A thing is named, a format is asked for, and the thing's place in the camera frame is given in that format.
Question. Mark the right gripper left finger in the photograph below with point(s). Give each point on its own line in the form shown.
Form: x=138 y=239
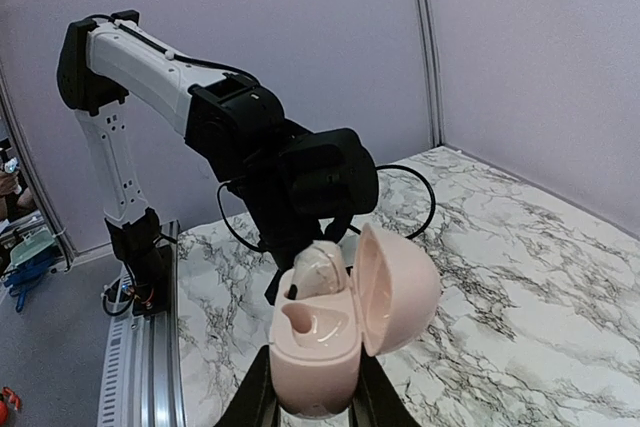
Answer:
x=252 y=404

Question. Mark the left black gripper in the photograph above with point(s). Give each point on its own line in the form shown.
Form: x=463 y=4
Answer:
x=271 y=291

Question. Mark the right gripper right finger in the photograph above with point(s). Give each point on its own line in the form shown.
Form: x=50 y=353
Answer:
x=378 y=403

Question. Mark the pink earbud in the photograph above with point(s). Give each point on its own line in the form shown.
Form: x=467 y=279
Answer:
x=318 y=270

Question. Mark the pink round earbud case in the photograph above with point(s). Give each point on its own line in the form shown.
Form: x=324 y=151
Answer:
x=315 y=344

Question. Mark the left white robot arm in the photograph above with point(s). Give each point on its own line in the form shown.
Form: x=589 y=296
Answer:
x=298 y=186

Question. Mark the red earbud case set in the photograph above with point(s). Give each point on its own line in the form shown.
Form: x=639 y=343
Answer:
x=9 y=400

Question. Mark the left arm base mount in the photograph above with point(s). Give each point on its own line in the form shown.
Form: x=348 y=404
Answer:
x=147 y=255

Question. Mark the left corner frame post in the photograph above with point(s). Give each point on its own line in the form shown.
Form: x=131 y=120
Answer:
x=19 y=142

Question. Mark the corner frame post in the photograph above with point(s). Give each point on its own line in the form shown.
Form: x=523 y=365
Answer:
x=431 y=63
x=19 y=142

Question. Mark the right corner frame post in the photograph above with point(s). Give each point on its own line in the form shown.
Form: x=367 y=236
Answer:
x=431 y=63

